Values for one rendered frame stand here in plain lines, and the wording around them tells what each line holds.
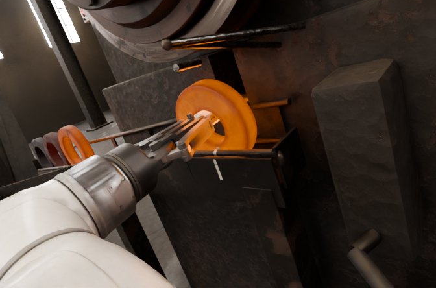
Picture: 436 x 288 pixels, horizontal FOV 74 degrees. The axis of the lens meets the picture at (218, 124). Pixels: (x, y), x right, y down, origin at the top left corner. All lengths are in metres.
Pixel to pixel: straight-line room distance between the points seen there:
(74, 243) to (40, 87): 10.66
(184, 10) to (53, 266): 0.32
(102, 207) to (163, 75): 0.40
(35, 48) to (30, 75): 0.91
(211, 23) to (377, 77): 0.22
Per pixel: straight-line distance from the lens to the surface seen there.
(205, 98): 0.47
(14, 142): 3.33
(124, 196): 0.36
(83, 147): 1.05
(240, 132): 0.46
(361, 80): 0.34
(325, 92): 0.35
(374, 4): 0.43
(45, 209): 0.32
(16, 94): 10.70
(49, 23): 7.64
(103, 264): 0.23
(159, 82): 0.69
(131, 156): 0.37
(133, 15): 0.47
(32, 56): 11.05
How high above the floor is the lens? 0.88
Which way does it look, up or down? 15 degrees down
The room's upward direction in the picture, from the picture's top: 20 degrees counter-clockwise
